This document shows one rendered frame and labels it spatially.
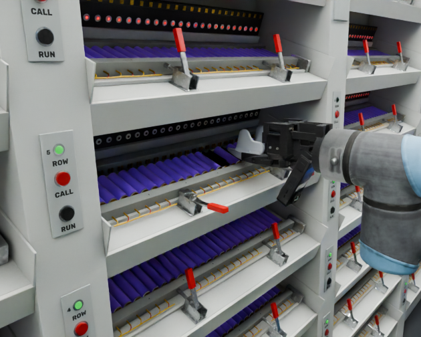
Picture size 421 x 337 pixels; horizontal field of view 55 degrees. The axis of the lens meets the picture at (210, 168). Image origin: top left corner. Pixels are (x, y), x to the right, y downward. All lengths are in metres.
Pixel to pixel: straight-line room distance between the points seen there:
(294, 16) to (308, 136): 0.38
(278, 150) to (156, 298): 0.34
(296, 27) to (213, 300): 0.63
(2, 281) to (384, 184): 0.53
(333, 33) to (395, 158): 0.42
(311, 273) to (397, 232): 0.47
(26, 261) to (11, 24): 0.26
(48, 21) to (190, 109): 0.25
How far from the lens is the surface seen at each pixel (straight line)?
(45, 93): 0.48
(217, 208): 0.62
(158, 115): 0.59
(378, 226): 0.68
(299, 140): 0.74
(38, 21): 0.49
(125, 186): 0.67
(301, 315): 1.13
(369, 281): 1.71
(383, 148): 0.66
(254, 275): 0.89
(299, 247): 1.02
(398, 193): 0.66
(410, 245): 0.70
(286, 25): 1.03
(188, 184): 0.70
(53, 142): 0.49
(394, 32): 1.66
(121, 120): 0.55
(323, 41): 0.98
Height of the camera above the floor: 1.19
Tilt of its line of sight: 14 degrees down
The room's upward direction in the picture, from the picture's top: 2 degrees counter-clockwise
